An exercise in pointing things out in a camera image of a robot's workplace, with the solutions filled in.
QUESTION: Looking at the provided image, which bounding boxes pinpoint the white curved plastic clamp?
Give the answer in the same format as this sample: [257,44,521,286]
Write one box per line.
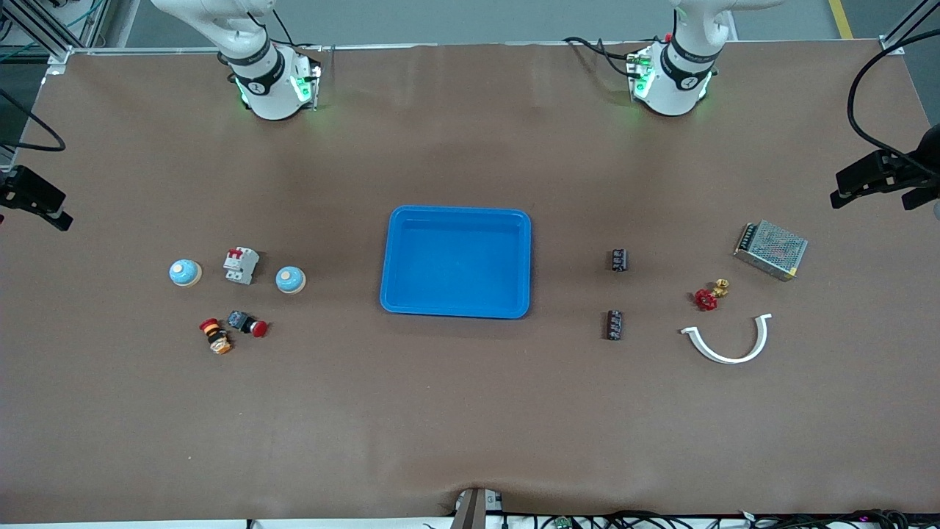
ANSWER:
[680,314,773,365]

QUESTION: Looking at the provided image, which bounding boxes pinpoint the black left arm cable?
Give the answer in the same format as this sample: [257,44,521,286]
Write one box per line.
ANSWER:
[847,28,940,177]

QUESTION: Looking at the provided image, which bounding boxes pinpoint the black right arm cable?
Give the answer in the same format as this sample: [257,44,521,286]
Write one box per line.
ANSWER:
[0,88,67,152]

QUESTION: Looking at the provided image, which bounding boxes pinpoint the red button orange yellow body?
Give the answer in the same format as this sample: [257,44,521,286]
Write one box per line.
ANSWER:
[199,318,234,356]

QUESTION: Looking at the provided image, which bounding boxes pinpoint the red handle brass valve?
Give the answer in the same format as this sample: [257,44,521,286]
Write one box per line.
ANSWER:
[695,278,731,312]

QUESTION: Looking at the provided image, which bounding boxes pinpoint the blue plastic tray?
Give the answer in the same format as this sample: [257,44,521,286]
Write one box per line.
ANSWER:
[380,206,532,320]

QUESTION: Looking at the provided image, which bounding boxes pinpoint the grey metal bracket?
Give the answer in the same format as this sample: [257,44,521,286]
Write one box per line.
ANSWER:
[449,486,506,529]

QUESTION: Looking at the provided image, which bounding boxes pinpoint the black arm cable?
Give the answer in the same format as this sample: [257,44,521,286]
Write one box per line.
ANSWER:
[0,88,67,152]
[847,28,940,177]

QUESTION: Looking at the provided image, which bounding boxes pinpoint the metal mesh power supply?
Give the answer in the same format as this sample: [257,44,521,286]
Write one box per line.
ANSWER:
[733,220,809,282]

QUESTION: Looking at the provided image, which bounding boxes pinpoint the aluminium frame post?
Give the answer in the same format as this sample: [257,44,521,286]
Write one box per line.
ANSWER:
[880,0,940,57]
[0,0,74,78]

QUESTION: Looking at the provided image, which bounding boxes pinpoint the black cable bundle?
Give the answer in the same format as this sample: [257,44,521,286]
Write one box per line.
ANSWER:
[507,509,940,529]

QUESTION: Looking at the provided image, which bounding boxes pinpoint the red button black blue body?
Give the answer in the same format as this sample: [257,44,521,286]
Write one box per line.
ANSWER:
[226,310,269,339]

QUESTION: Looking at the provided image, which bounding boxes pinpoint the white red circuit breaker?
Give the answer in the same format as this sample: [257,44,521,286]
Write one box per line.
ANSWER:
[223,247,260,285]

